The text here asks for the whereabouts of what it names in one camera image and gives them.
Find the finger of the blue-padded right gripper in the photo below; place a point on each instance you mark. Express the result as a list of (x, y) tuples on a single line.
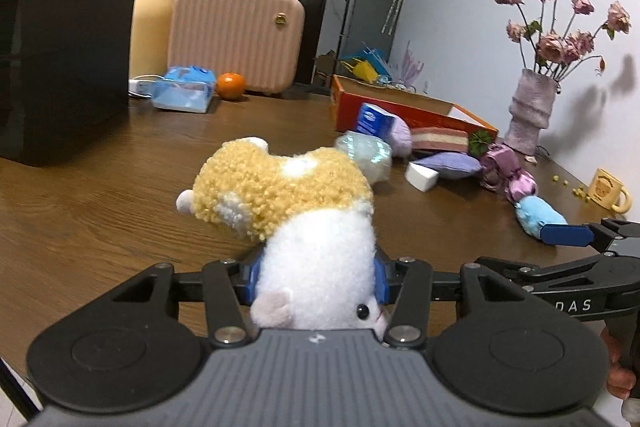
[(566, 235)]

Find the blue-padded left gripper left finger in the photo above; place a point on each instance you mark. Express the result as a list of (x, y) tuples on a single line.
[(229, 288)]

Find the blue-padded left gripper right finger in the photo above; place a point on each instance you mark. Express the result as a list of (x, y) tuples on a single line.
[(406, 284)]

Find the light blue fluffy toy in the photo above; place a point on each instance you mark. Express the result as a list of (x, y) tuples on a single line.
[(533, 213)]

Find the white wedge makeup sponge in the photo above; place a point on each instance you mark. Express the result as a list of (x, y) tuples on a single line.
[(420, 177)]

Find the clear plastic bundle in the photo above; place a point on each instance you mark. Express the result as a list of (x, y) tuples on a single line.
[(372, 155)]

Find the person's hand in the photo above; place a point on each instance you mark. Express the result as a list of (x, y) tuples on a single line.
[(622, 382)]

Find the yellow cartoon mug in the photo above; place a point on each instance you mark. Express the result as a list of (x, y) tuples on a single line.
[(609, 192)]

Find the purple woven pouch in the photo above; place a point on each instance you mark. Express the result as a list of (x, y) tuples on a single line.
[(451, 165)]

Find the pink textured vase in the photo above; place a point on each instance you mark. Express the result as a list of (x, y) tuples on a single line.
[(530, 110)]

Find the lilac rolled towel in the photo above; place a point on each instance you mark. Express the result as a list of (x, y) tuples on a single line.
[(400, 139)]

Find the pink and cream layered sponge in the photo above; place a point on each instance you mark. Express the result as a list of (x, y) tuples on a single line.
[(440, 139)]

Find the blue and white small box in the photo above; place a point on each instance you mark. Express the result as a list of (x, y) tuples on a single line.
[(374, 120)]

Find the dried pink roses bouquet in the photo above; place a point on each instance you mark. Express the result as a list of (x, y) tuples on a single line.
[(555, 37)]

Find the orange cardboard box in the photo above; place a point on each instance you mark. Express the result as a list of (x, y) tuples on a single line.
[(418, 111)]

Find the orange fruit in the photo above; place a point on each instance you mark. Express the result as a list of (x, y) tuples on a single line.
[(230, 86)]

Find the blue tissue pack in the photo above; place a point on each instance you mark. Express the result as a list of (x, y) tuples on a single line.
[(186, 89)]

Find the pink ribbed suitcase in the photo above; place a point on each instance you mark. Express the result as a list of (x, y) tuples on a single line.
[(236, 36)]

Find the yellow thermos bottle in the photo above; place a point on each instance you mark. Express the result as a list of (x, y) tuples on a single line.
[(150, 31)]

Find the grey refrigerator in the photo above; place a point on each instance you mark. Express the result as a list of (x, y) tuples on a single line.
[(368, 25)]

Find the black paper bag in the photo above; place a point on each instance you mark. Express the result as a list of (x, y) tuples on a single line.
[(64, 74)]

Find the pink satin drawstring bag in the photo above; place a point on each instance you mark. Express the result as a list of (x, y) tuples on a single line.
[(502, 172)]

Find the white charger with cable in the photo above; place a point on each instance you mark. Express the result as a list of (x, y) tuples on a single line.
[(143, 86)]

